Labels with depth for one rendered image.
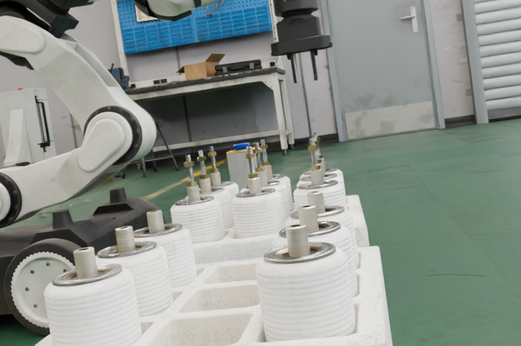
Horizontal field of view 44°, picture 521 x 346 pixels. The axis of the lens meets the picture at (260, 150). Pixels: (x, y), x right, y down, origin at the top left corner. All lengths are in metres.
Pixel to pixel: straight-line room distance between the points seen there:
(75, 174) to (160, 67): 5.04
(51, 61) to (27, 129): 3.33
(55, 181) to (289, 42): 0.69
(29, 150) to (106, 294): 4.24
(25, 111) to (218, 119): 2.19
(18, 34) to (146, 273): 0.95
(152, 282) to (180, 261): 0.12
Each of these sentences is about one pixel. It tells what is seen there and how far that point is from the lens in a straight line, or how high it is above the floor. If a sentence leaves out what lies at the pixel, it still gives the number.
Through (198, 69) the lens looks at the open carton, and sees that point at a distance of 5.98.
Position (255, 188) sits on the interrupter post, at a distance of 1.21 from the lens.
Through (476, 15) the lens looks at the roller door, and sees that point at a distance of 6.38.
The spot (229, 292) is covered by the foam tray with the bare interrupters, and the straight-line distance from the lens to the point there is 0.88.
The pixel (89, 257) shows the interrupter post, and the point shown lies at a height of 0.27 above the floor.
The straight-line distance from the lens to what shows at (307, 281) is 0.64.
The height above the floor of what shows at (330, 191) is 0.24.
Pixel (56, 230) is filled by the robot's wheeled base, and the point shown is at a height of 0.21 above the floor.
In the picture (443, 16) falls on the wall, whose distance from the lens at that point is 6.39.
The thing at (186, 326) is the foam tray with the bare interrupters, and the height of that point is 0.17.
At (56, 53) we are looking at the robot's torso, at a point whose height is 0.61.
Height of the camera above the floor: 0.40
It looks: 3 degrees down
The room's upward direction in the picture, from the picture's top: 8 degrees counter-clockwise
